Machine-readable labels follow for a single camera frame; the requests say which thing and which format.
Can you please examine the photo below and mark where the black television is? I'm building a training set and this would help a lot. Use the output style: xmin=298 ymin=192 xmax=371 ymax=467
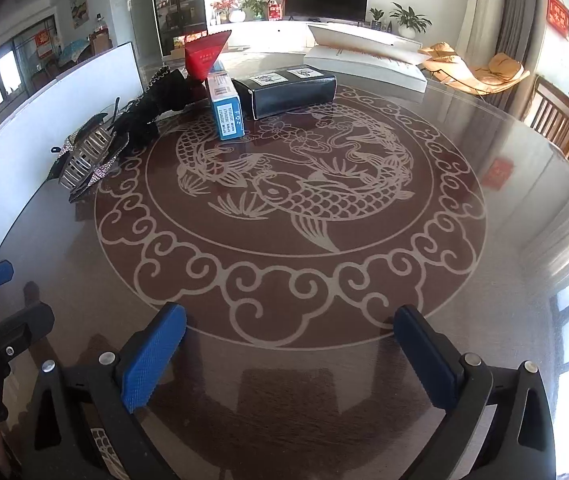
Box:
xmin=284 ymin=0 xmax=369 ymax=22

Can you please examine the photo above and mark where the white door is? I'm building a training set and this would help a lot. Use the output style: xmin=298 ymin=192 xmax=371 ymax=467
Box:
xmin=125 ymin=0 xmax=158 ymax=56

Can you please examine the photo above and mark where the red triangular packet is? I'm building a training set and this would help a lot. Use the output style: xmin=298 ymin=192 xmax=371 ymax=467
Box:
xmin=184 ymin=30 xmax=232 ymax=81

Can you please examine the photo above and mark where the blue carton box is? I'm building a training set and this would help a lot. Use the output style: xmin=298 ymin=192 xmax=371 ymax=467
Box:
xmin=204 ymin=60 xmax=248 ymax=142

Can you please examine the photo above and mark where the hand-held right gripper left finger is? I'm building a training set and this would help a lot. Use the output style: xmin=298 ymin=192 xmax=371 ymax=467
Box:
xmin=17 ymin=302 xmax=188 ymax=480

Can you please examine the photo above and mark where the glass balcony door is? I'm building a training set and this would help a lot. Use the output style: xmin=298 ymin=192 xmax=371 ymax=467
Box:
xmin=0 ymin=15 xmax=60 ymax=118

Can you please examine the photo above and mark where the grey curtain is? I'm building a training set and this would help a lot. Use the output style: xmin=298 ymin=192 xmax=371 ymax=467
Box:
xmin=494 ymin=0 xmax=540 ymax=106

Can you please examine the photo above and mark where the wooden chair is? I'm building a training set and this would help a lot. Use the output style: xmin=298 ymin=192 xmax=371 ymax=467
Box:
xmin=521 ymin=75 xmax=569 ymax=161

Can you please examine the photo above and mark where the silver rhinestone hair clip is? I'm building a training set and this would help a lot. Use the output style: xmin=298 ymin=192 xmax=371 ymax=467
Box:
xmin=49 ymin=112 xmax=132 ymax=204

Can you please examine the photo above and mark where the red wall hanging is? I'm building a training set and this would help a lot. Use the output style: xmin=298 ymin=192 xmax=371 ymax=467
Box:
xmin=547 ymin=0 xmax=569 ymax=41

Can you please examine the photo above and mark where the black box with white labels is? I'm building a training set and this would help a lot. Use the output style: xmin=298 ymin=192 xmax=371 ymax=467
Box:
xmin=232 ymin=65 xmax=337 ymax=121

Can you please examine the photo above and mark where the black lace cloth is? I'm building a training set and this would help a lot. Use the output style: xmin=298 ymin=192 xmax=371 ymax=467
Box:
xmin=109 ymin=67 xmax=190 ymax=151

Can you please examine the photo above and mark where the orange lounge chair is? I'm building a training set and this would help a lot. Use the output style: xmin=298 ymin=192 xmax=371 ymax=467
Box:
xmin=419 ymin=42 xmax=531 ymax=97

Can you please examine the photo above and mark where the dark glass display cabinet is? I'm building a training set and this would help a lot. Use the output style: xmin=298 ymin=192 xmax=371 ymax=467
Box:
xmin=149 ymin=0 xmax=208 ymax=58

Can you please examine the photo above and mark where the red flower bouquet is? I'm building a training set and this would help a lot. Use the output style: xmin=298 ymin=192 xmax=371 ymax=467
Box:
xmin=211 ymin=0 xmax=240 ymax=23

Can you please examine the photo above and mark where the framed wall picture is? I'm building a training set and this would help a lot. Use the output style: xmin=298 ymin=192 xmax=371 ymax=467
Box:
xmin=69 ymin=0 xmax=89 ymax=29

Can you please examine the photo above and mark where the bushy green potted plant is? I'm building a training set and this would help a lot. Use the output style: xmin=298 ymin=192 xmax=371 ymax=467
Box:
xmin=242 ymin=0 xmax=271 ymax=22

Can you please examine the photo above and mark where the white sheer curtain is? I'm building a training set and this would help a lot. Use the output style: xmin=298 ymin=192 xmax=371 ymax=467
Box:
xmin=461 ymin=0 xmax=507 ymax=66

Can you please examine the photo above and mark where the large white board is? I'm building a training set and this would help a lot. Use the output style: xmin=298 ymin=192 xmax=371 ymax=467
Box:
xmin=0 ymin=41 xmax=142 ymax=281

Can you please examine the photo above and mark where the large leafy plant white pot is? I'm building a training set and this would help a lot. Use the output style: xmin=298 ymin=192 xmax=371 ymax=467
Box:
xmin=389 ymin=2 xmax=432 ymax=38

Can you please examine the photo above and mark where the white flat cardboard box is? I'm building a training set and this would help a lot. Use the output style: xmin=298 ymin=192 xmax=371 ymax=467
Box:
xmin=303 ymin=22 xmax=427 ymax=93

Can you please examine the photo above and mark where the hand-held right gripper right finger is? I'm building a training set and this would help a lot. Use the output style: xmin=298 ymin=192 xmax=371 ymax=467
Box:
xmin=394 ymin=305 xmax=557 ymax=480

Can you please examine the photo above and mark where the white television cabinet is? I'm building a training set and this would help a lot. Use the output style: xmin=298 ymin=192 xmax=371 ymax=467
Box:
xmin=209 ymin=20 xmax=422 ymax=53

